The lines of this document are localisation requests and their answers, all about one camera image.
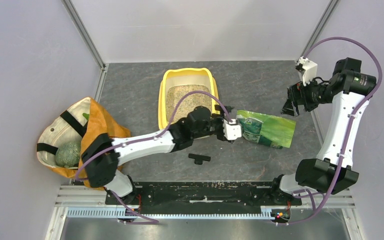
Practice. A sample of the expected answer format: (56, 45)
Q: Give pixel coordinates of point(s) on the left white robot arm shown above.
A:
(102, 157)

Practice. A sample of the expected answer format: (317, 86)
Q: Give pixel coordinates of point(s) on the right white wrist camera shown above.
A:
(307, 70)

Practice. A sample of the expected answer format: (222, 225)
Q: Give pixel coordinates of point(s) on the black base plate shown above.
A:
(206, 197)

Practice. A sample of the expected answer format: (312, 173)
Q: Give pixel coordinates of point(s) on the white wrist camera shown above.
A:
(232, 130)
(307, 70)

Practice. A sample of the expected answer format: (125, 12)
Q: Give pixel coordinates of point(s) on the aluminium frame rail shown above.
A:
(80, 196)

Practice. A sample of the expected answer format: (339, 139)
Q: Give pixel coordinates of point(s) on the green round melon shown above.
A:
(68, 154)

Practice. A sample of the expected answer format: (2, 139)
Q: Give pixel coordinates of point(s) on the orange tote bag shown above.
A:
(82, 122)

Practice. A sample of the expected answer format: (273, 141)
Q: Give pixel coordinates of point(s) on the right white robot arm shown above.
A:
(347, 90)

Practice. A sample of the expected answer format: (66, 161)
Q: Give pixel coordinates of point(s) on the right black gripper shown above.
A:
(298, 93)

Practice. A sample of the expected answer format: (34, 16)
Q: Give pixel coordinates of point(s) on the yellow litter box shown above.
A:
(175, 84)

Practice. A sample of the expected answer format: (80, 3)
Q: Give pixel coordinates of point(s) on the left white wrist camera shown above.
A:
(232, 130)

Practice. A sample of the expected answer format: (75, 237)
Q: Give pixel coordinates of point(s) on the black plastic clip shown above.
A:
(199, 159)

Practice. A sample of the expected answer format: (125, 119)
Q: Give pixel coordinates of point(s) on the green litter bag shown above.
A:
(264, 129)

